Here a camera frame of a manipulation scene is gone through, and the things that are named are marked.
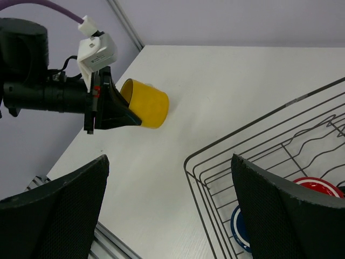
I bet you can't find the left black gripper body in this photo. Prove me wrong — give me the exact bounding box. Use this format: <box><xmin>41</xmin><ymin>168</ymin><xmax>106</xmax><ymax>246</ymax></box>
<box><xmin>2</xmin><ymin>72</ymin><xmax>97</xmax><ymax>134</ymax></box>

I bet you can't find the left aluminium frame post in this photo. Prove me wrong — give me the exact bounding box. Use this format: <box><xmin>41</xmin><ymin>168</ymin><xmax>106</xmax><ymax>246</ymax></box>
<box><xmin>106</xmin><ymin>0</ymin><xmax>145</xmax><ymax>52</ymax></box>

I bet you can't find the grey wire dish rack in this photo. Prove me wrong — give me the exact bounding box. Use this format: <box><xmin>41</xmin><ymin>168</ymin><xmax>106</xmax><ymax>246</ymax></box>
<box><xmin>184</xmin><ymin>79</ymin><xmax>344</xmax><ymax>258</ymax></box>

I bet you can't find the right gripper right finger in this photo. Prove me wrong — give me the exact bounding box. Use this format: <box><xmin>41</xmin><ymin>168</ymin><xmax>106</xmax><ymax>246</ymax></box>
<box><xmin>231</xmin><ymin>154</ymin><xmax>344</xmax><ymax>258</ymax></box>

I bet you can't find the blue mug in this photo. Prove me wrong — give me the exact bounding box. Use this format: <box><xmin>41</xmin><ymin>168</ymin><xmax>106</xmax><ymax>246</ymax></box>
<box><xmin>230</xmin><ymin>206</ymin><xmax>252</xmax><ymax>254</ymax></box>

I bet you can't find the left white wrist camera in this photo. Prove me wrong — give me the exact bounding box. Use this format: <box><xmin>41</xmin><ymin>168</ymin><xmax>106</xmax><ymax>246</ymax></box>
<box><xmin>77</xmin><ymin>33</ymin><xmax>118</xmax><ymax>92</ymax></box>

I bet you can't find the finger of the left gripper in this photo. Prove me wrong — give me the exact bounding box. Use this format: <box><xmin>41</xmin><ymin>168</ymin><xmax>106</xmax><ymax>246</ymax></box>
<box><xmin>98</xmin><ymin>67</ymin><xmax>142</xmax><ymax>130</ymax></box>

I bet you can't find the red mug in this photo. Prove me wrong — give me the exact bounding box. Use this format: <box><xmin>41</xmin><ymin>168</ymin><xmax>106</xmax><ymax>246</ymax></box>
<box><xmin>293</xmin><ymin>177</ymin><xmax>344</xmax><ymax>199</ymax></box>

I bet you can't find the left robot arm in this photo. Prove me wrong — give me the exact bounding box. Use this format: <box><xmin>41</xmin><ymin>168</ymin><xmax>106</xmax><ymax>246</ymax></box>
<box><xmin>1</xmin><ymin>18</ymin><xmax>142</xmax><ymax>134</ymax></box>

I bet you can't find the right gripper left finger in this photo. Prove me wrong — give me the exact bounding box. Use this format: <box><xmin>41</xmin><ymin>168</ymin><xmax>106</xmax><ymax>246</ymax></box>
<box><xmin>1</xmin><ymin>155</ymin><xmax>109</xmax><ymax>258</ymax></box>

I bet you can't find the bright yellow mug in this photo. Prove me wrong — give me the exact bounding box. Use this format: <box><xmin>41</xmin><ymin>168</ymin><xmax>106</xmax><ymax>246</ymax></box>
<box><xmin>120</xmin><ymin>79</ymin><xmax>169</xmax><ymax>129</ymax></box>

